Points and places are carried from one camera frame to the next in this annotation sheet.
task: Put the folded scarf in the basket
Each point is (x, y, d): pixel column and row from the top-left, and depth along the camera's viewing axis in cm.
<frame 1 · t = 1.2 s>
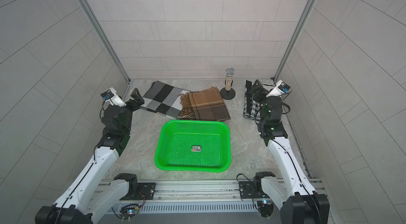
left hand: (133, 90, 74), fingers open
right hand: (259, 82, 73), fingers open
green plastic basket: (173, 142, 88), on the table
brown plaid scarf: (206, 104, 101), point 3 cm above the table
grey black checked scarf: (164, 99, 104), point 3 cm above the table
basket label sticker: (196, 148, 86), on the table

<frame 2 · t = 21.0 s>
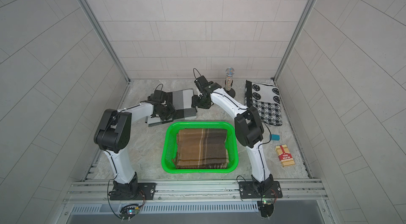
left hand: (178, 110, 100), fingers open
right hand: (194, 105, 92), fingers open
brown plaid scarf: (201, 148, 82), point 4 cm above the table
grey black checked scarf: (183, 102, 104), point 2 cm above the table
red gold card box: (284, 155, 82), point 2 cm above the table
teal small block: (275, 137, 90), on the table
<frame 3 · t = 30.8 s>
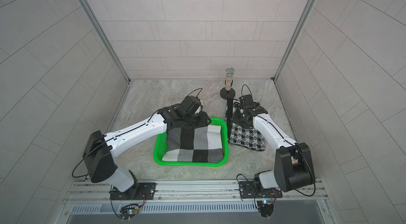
left hand: (212, 121, 77), fingers open
right hand: (233, 118, 87), fingers open
grey black checked scarf: (203, 143, 81), point 7 cm above the table
black white houndstooth scarf: (251, 138, 86), point 4 cm above the table
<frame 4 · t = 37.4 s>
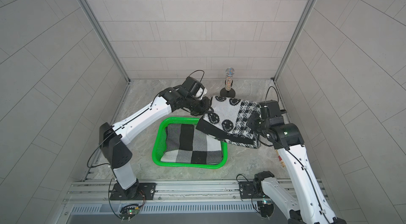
left hand: (216, 109, 74), fingers closed
right hand: (246, 119, 70), fingers closed
black white houndstooth scarf: (226, 118, 75), point 20 cm above the table
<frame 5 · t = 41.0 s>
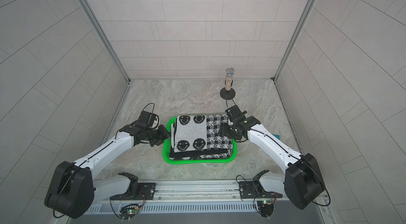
left hand: (173, 134, 84), fingers open
right hand: (222, 133, 82), fingers open
black white houndstooth scarf: (196, 137, 80), point 10 cm above the table
